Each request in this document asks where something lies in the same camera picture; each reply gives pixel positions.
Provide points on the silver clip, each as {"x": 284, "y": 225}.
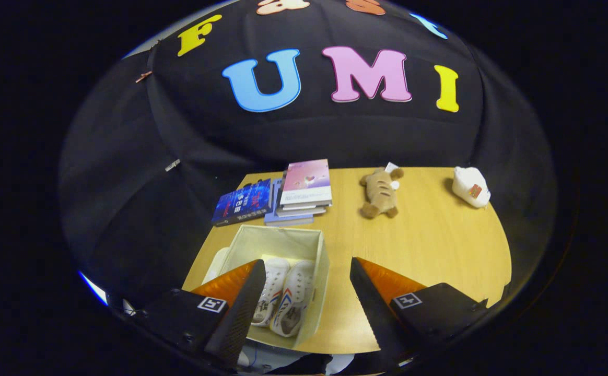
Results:
{"x": 172, "y": 165}

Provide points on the white plush toy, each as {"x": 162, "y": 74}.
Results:
{"x": 463, "y": 183}

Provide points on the brown plush toy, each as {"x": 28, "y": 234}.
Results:
{"x": 380, "y": 193}

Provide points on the green fabric storage box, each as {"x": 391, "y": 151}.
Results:
{"x": 278, "y": 240}

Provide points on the grey book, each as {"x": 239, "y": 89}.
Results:
{"x": 299, "y": 211}

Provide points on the pink cover book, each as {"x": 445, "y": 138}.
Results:
{"x": 306, "y": 180}

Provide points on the white striped canvas shoe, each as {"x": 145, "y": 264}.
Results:
{"x": 275, "y": 277}
{"x": 299, "y": 287}

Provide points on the copper clip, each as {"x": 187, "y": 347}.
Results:
{"x": 143, "y": 77}

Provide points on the dark blue book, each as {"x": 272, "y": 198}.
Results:
{"x": 241, "y": 203}

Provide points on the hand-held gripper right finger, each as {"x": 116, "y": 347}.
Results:
{"x": 377, "y": 318}

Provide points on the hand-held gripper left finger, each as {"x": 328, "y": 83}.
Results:
{"x": 238, "y": 324}

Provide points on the lavender blue book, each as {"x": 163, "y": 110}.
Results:
{"x": 288, "y": 220}

